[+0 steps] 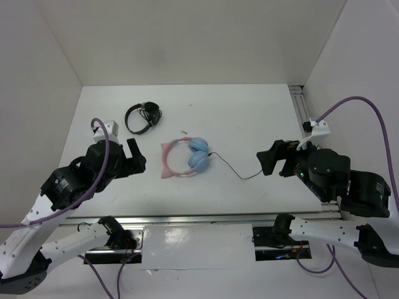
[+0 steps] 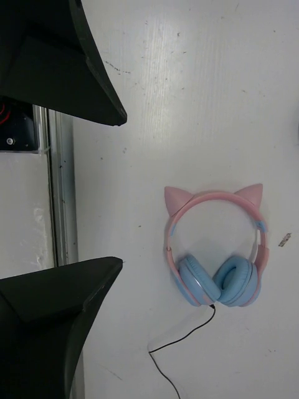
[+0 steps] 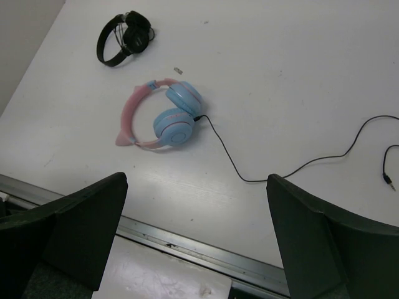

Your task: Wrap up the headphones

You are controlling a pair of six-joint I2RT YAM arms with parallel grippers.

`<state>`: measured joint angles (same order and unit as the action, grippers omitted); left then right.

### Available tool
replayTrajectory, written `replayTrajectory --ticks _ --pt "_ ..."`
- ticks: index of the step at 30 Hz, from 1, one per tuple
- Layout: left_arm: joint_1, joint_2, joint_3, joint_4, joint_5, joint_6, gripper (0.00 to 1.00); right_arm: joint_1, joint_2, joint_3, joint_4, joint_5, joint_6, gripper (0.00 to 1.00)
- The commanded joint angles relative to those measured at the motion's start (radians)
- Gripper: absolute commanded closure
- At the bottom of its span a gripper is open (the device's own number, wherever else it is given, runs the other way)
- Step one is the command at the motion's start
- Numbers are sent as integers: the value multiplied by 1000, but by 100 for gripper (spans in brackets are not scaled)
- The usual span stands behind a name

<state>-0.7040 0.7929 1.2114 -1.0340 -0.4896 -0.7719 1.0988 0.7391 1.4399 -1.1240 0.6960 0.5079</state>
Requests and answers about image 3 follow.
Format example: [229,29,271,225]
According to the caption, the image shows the pink blue cat-ear headphones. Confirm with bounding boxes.
[115,78,203,150]

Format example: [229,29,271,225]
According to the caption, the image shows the aluminium table rail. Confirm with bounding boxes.
[1,176,289,298]

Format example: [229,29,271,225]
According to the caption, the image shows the black headphones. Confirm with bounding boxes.
[96,11,155,67]

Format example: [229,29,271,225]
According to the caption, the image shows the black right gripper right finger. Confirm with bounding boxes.
[266,174,398,298]

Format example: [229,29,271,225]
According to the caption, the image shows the thin black audio cable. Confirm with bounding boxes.
[193,114,399,192]

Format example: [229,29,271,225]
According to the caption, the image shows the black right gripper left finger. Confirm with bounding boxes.
[1,172,128,292]

